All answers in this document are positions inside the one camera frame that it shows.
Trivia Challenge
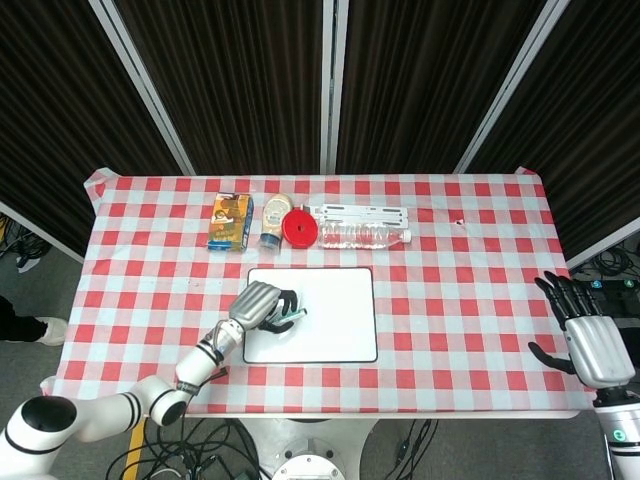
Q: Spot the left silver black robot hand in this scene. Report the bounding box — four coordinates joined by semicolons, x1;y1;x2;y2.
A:
228;280;301;335

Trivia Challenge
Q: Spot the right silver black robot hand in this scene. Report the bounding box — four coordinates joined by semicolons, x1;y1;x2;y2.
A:
528;270;636;391

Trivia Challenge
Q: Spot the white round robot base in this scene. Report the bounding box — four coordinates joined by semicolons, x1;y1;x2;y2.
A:
234;418;381;480

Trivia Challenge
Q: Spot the red white checkered tablecloth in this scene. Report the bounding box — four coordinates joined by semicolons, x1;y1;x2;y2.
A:
40;167;594;420

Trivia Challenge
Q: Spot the beige squeeze sauce bottle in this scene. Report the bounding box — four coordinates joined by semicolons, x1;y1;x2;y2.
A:
258;193;295;251

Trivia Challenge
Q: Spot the red round disc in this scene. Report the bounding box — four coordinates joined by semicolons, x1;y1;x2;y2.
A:
281;208;320;249

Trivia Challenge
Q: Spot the orange blue carton box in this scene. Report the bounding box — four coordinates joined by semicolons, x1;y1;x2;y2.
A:
206;191;254;253

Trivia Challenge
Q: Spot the clear plastic water bottle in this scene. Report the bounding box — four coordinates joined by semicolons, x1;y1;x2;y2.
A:
317;222;413;250

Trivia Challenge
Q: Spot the white shoe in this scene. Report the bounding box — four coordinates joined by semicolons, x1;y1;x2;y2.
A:
35;316;68;347

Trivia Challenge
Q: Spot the dark partition panel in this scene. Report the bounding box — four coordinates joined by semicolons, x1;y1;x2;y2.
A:
115;0;326;175
467;0;640;266
335;0;551;175
0;0;182;261

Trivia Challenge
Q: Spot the white whiteboard black frame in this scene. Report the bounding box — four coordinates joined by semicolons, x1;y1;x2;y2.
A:
242;267;379;365

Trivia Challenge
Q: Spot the black floor cable bundle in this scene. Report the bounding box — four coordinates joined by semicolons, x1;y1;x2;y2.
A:
104;418;261;480

